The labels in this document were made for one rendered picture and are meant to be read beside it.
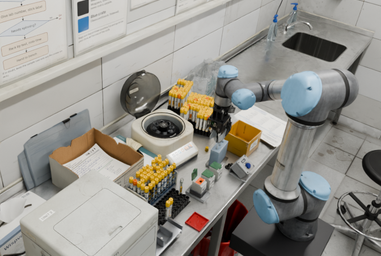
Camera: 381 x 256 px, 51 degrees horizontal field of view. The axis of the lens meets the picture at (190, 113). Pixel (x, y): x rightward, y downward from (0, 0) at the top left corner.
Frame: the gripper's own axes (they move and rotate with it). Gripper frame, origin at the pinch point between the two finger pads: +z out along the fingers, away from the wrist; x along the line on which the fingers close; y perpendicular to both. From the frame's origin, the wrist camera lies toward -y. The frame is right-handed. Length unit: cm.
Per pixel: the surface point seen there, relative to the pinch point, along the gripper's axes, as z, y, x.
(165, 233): 10.3, 47.1, 2.7
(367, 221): 81, -80, 78
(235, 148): 11.6, -12.7, 4.6
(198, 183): 7.4, 21.2, 2.0
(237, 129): 10.8, -26.3, -0.4
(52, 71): -31, 38, -53
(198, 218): 14.9, 31.2, 8.1
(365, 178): 103, -151, 74
